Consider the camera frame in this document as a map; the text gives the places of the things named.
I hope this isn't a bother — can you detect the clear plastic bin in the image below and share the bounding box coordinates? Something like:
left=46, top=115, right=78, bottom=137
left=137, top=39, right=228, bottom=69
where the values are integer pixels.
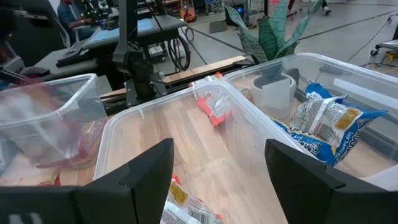
left=0, top=73, right=108, bottom=180
left=93, top=80, right=315, bottom=224
left=222, top=52, right=398, bottom=192

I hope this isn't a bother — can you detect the black floor cable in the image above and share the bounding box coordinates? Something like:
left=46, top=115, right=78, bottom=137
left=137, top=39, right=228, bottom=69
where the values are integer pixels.
left=313, top=11, right=398, bottom=83

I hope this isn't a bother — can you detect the grey desk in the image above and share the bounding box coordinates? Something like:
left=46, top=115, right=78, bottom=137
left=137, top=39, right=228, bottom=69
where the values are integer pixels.
left=83, top=14, right=187, bottom=63
left=34, top=48, right=100, bottom=80

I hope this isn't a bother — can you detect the person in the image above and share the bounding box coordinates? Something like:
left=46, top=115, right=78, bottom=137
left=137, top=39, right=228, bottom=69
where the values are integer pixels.
left=57, top=0, right=96, bottom=41

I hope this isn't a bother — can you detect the orange Maruchan ramen packet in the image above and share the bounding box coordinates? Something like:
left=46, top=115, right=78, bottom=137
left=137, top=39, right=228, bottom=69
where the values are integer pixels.
left=188, top=72, right=233, bottom=127
left=159, top=174, right=224, bottom=224

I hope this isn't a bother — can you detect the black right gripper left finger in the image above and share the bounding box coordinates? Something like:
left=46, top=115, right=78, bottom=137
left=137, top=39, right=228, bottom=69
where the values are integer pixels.
left=72, top=138, right=175, bottom=224

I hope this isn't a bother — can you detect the wheeled cart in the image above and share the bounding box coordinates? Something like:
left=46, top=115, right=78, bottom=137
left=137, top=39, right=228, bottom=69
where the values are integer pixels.
left=369, top=24, right=398, bottom=57

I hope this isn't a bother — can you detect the blue desk mat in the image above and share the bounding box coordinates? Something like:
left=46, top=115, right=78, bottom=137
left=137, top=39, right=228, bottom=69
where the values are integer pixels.
left=89, top=17, right=155, bottom=44

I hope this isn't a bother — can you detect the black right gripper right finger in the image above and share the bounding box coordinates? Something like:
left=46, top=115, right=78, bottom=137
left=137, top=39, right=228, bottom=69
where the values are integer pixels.
left=264, top=138, right=346, bottom=224

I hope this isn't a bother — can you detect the black keyboard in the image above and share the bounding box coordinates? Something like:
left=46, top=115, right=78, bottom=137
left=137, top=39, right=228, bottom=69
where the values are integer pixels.
left=55, top=39, right=93, bottom=68

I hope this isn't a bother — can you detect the black cable coil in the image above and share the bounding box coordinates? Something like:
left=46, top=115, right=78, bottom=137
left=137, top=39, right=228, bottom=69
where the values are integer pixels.
left=167, top=33, right=192, bottom=72

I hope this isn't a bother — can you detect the blue Maruchan ramen packet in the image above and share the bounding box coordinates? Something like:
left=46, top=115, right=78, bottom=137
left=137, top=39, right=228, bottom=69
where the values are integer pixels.
left=269, top=82, right=389, bottom=168

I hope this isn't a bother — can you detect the snake plant in white pot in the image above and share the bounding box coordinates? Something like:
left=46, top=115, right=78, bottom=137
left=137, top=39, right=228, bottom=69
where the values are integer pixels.
left=224, top=0, right=324, bottom=121

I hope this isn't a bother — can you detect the red Maruchan ramen packet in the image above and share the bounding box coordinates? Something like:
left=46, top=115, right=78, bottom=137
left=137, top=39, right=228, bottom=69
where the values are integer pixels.
left=0, top=82, right=81, bottom=156
left=39, top=172, right=62, bottom=187
left=35, top=118, right=108, bottom=169

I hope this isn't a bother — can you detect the orange tool bag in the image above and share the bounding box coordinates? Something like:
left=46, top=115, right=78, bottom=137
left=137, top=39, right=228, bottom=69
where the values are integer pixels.
left=179, top=6, right=197, bottom=23

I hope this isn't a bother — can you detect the black speaker box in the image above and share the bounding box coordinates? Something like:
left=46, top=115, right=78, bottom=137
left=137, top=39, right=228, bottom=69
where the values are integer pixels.
left=224, top=3, right=247, bottom=27

